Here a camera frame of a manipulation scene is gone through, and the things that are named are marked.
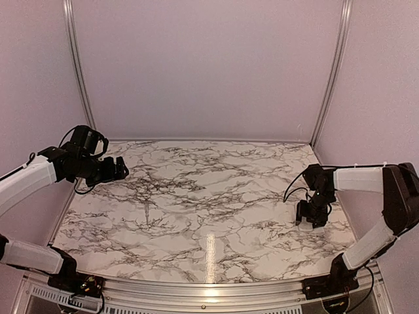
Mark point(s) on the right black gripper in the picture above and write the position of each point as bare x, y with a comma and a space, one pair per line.
301, 211

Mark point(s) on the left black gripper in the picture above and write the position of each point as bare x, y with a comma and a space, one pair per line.
109, 173

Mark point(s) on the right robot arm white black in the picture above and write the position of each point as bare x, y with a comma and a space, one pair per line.
385, 194

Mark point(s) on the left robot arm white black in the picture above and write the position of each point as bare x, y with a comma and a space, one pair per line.
82, 157

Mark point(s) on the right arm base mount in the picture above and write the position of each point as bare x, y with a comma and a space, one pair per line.
324, 286

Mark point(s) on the front aluminium rail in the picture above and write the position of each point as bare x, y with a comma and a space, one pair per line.
366, 293

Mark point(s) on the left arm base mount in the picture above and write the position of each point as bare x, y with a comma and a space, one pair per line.
78, 284

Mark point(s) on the left aluminium frame post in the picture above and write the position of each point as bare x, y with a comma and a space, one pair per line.
77, 62

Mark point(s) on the aluminium frame post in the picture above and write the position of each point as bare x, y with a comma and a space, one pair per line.
342, 37
77, 62

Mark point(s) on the right aluminium frame post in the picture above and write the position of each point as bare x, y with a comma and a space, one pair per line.
342, 37

